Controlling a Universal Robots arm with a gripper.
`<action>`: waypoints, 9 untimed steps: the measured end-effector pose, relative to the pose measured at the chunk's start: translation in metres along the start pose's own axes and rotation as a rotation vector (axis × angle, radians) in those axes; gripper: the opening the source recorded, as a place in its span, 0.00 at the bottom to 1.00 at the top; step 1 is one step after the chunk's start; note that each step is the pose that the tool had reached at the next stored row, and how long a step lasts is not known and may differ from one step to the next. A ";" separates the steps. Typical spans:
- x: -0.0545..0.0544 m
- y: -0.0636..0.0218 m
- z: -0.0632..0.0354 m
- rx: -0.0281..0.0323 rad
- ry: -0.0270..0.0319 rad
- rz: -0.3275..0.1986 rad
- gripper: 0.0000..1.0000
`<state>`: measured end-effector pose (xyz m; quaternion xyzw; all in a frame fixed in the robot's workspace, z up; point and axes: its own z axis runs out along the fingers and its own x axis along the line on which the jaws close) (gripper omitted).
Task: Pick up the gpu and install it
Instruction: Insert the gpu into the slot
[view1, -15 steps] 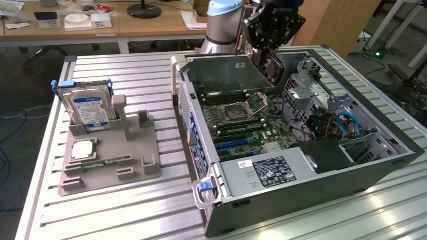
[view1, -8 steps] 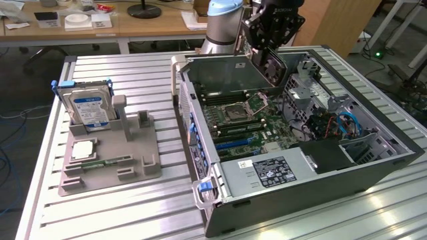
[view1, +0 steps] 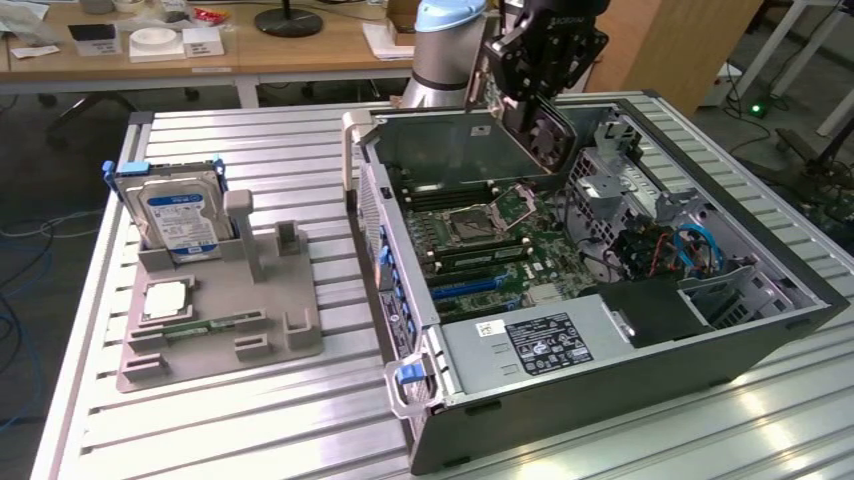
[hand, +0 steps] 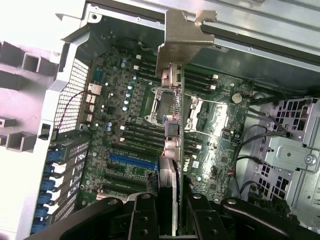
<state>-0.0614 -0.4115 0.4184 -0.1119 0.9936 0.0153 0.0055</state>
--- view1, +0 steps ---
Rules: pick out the white box with black top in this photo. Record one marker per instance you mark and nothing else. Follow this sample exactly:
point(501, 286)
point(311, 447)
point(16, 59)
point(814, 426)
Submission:
point(94, 35)

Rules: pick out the grey parts rack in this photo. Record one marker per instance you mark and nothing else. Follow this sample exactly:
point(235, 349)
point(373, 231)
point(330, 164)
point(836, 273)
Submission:
point(221, 300)

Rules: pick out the CPU socket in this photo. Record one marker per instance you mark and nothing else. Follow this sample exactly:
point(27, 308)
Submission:
point(470, 225)

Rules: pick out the white box with red button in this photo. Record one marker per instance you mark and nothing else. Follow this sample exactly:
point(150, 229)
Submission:
point(724, 90)

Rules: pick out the blue slot retention clip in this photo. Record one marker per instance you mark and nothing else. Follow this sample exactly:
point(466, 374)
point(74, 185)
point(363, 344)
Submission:
point(383, 247)
point(394, 279)
point(402, 303)

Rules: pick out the white round container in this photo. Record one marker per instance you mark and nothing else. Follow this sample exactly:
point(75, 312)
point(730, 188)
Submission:
point(156, 42)

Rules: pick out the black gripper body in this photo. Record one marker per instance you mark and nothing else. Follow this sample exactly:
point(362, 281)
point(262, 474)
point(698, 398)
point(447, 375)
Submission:
point(561, 20)

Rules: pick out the wooden desk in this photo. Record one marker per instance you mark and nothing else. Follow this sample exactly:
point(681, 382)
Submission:
point(301, 55)

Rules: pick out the black floor stand base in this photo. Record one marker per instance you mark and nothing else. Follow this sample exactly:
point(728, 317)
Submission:
point(801, 145)

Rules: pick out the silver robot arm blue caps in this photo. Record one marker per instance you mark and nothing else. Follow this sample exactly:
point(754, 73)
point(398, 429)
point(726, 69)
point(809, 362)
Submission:
point(441, 65)

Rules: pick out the white labelled box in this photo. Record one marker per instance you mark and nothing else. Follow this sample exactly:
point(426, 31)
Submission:
point(201, 37)

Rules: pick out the white table frame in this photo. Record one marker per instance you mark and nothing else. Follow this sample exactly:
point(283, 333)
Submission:
point(830, 122)

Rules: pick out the wooden cabinet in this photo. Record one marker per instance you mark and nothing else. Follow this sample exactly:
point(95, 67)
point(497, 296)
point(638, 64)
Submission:
point(668, 50)

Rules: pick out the green RAM stick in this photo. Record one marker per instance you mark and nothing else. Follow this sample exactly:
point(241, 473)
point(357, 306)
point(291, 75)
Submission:
point(481, 256)
point(201, 328)

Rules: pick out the red small item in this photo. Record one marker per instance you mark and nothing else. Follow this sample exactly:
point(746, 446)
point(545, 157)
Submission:
point(207, 16)

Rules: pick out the green circuit board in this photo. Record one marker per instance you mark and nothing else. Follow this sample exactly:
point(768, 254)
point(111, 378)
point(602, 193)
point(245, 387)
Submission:
point(837, 212)

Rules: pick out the hard disk in blue carrier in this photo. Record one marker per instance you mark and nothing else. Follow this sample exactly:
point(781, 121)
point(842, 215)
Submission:
point(177, 220)

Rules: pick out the metal disk bay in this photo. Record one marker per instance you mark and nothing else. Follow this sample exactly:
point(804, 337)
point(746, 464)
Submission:
point(714, 284)

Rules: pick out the open dark PC case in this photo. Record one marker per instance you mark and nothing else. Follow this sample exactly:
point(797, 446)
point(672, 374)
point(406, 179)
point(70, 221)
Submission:
point(601, 415)

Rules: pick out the grey power supply unit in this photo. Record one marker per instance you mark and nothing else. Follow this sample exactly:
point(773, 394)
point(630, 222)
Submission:
point(477, 365)

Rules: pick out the white cup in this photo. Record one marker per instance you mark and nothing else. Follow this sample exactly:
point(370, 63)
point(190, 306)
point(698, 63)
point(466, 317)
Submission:
point(128, 5)

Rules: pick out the metal socket cover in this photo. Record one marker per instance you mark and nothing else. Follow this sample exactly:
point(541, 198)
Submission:
point(513, 188)

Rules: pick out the silver chipset heat sink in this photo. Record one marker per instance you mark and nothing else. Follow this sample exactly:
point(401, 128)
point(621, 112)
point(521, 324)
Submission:
point(549, 295)

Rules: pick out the metal drive cage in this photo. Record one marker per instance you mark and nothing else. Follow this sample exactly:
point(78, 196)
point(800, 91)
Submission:
point(604, 195)

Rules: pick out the small dark item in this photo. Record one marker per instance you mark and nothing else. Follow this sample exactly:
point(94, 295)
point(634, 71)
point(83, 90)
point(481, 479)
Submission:
point(175, 16)

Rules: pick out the blue expansion slot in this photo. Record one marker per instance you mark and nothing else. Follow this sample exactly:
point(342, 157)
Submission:
point(463, 286)
point(467, 295)

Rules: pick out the white paper label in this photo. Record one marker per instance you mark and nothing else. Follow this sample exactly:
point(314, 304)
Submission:
point(34, 51)

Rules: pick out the black office chair base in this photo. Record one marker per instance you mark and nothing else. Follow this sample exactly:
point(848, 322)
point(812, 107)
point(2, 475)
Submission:
point(87, 107)

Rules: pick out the blue case release latch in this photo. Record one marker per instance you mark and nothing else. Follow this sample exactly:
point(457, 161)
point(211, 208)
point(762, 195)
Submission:
point(409, 375)

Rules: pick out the green motherboard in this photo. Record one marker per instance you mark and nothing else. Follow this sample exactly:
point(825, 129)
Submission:
point(534, 260)

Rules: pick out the white paper stack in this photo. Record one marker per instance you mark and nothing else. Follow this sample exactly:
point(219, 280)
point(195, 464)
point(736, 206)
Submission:
point(387, 45)

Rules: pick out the white paper pile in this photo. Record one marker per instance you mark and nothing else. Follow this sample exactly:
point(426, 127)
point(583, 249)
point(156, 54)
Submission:
point(23, 22)

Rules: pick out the device with green light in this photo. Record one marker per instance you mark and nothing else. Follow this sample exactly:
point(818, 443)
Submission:
point(756, 108)

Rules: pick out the grey cup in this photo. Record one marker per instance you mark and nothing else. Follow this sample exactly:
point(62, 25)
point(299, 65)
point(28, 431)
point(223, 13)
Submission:
point(98, 6)

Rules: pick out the silver CPU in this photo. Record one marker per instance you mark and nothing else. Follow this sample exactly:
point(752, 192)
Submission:
point(165, 300)

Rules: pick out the graphics card with fan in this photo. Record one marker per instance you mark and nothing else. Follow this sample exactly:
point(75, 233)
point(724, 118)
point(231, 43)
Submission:
point(543, 140)

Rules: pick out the cardboard box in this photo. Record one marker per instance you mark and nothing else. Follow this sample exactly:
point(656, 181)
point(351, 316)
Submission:
point(401, 15)

